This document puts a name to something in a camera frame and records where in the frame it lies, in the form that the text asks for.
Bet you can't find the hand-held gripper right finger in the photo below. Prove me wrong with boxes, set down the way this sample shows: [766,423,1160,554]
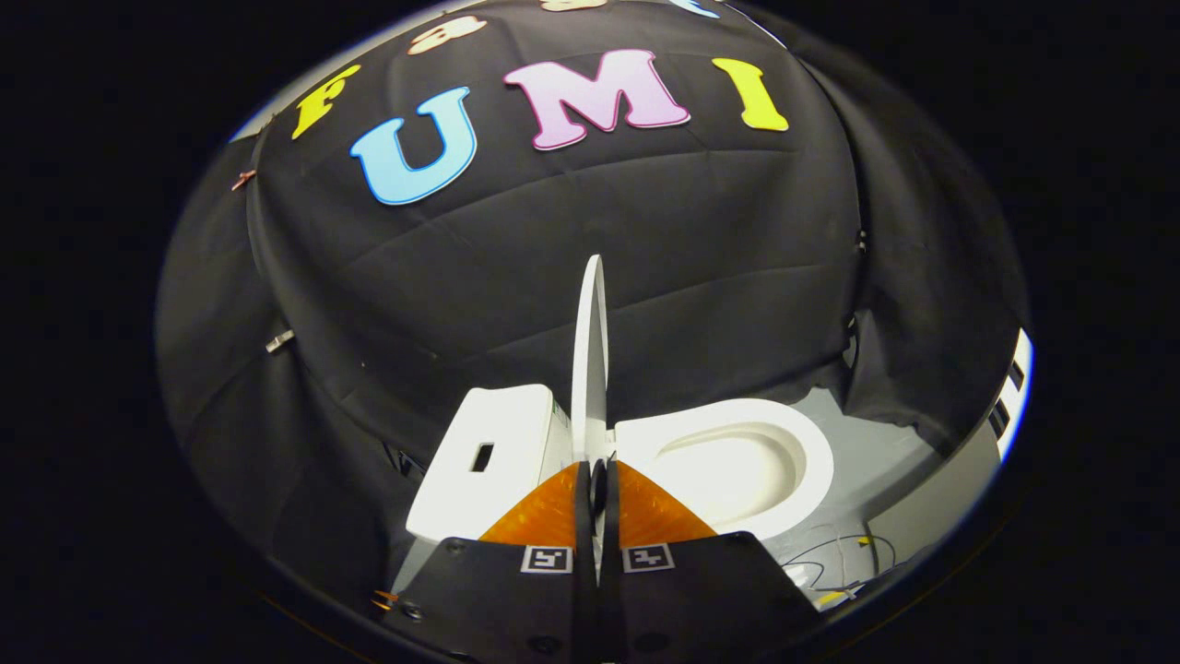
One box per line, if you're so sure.
[599,458,823,664]

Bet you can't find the white ceramic toilet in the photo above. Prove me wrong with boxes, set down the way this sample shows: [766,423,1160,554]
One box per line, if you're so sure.
[406,384,836,593]

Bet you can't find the white slatted panel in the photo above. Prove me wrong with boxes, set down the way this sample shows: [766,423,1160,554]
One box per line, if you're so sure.
[986,330,1034,462]

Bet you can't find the black backdrop cloth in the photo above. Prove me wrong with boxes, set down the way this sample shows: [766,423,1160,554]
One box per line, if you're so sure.
[155,0,1030,614]

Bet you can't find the white toilet lid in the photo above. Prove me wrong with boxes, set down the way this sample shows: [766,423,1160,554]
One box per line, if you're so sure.
[571,255,612,464]

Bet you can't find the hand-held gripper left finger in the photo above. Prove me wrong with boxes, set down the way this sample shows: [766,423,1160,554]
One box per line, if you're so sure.
[383,461,596,664]

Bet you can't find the thin black floor cables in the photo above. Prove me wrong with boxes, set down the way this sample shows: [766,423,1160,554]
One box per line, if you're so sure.
[782,532,897,591]

